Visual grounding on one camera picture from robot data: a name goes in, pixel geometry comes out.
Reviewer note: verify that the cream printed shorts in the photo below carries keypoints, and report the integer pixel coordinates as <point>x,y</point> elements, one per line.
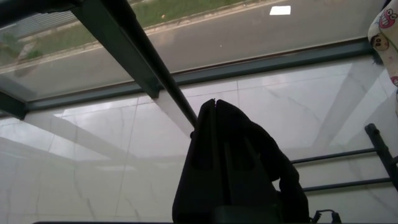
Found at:
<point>385,37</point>

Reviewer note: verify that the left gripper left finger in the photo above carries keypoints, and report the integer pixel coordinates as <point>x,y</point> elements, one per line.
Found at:
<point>199,174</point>

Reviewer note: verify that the black clothes rack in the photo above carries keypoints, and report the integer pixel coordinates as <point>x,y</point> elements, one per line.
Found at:
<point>178,96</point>

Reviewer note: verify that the window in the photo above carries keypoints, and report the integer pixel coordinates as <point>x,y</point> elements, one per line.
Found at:
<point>248,31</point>

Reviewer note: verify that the black garment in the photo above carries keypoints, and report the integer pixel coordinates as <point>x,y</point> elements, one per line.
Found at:
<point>264,149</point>

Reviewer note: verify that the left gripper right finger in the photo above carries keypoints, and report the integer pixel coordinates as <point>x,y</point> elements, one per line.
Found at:
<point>248,189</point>

